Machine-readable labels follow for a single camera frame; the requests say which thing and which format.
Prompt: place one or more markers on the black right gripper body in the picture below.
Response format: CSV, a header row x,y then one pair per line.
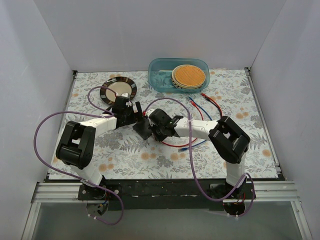
x,y
152,130

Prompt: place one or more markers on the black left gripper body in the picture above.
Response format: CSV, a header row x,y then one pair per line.
x,y
136,111

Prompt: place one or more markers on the black network switch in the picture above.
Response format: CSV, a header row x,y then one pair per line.
x,y
142,128

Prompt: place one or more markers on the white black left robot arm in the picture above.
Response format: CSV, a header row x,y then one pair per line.
x,y
76,145

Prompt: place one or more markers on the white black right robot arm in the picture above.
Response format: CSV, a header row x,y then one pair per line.
x,y
229,140

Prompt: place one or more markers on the dark rimmed beige plate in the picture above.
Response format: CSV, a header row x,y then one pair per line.
x,y
121,85

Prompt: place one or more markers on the floral patterned table mat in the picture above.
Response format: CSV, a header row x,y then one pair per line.
x,y
123,154

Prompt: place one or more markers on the teal transparent plastic container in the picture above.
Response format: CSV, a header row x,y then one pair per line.
x,y
178,75

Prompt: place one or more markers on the striped bowl in container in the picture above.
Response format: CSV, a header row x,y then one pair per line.
x,y
180,83

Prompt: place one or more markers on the orange woven round coaster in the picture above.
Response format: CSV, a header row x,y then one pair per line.
x,y
189,75

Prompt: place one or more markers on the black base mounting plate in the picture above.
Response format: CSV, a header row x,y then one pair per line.
x,y
149,193

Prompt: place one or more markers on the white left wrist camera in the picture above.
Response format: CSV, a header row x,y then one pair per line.
x,y
126,96

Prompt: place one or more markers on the aluminium frame rail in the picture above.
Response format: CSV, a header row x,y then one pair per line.
x,y
67,192

